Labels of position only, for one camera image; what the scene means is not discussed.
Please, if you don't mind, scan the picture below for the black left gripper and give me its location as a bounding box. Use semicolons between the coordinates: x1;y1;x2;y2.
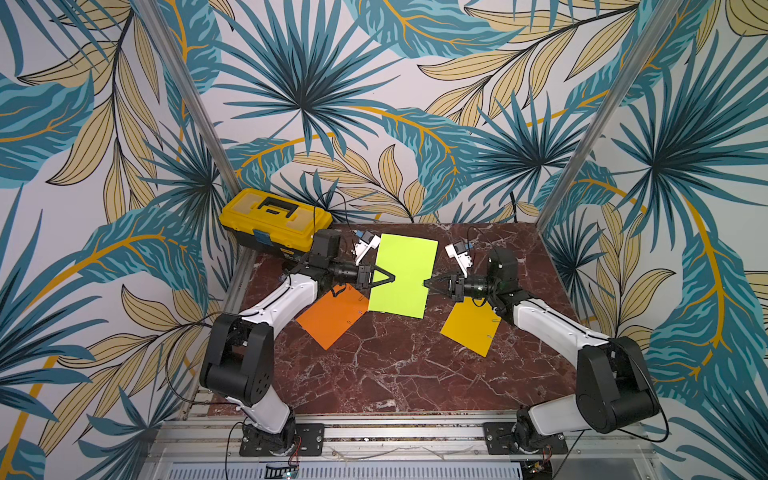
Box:
328;258;394;289

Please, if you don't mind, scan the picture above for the yellow paper sheet stack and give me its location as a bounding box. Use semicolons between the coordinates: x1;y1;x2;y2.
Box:
440;299;501;357

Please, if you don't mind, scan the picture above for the green paper sheet stack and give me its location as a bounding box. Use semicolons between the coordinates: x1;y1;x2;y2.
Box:
368;234;438;319

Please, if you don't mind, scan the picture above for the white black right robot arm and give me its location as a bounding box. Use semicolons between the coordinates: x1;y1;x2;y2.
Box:
424;242;663;450

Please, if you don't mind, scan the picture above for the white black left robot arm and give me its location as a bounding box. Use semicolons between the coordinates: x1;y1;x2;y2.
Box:
199;229;396;437

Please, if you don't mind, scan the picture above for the orange paper sheet stack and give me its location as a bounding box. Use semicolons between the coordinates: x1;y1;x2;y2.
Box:
297;284;369;350

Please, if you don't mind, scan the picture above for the yellow black toolbox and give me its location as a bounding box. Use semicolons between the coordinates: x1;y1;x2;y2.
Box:
219;188;333;257

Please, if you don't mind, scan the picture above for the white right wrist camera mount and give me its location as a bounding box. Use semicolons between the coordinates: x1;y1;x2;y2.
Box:
445;241;474;278

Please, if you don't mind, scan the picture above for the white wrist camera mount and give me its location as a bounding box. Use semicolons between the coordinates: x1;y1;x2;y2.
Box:
354;230;381;265
445;241;474;278

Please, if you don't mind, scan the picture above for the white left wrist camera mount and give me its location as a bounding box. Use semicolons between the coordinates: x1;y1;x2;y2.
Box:
354;230;381;265

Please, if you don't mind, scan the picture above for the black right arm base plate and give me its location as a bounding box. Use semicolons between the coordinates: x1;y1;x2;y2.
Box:
482;422;568;456

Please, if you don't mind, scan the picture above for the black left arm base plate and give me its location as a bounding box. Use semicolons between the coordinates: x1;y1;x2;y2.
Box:
239;422;325;457

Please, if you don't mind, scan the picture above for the aluminium corner post left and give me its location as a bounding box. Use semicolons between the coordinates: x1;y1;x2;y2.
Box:
135;0;242;195

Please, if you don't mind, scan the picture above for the aluminium corner post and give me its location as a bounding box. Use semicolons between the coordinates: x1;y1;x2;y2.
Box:
135;0;242;195
536;0;683;233

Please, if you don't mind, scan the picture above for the aluminium front rail frame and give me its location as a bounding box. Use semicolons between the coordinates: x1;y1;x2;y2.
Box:
139;411;664;479

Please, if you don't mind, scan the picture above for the aluminium corner post right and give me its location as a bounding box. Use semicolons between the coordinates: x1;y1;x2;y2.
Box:
536;0;683;233

